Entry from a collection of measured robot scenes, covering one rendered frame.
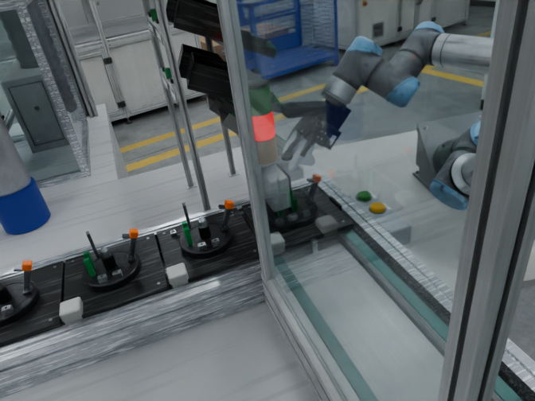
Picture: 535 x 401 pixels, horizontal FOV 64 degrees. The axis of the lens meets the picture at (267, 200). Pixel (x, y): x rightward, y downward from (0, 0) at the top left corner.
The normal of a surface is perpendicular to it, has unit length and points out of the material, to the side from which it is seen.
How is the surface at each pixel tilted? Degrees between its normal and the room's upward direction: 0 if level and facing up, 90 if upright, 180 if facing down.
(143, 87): 90
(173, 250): 0
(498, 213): 90
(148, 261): 0
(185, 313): 90
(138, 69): 90
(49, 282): 0
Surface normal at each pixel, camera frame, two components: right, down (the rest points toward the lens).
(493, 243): -0.93, 0.29
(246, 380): -0.12, -0.84
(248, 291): 0.36, 0.47
